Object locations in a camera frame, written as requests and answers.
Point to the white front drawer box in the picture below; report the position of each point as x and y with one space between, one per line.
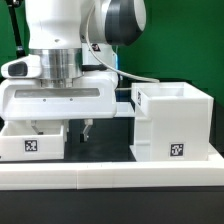
19 142

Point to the white marker tag plate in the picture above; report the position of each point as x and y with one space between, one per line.
124 109

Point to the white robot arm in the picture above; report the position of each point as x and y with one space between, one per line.
54 82

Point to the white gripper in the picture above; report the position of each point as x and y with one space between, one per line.
22 97

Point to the white drawer cabinet frame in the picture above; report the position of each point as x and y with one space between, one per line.
172 122

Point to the white L-shaped boundary fence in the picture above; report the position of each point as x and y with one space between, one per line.
109 175

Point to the black camera stand pole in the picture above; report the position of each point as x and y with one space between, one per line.
12 5

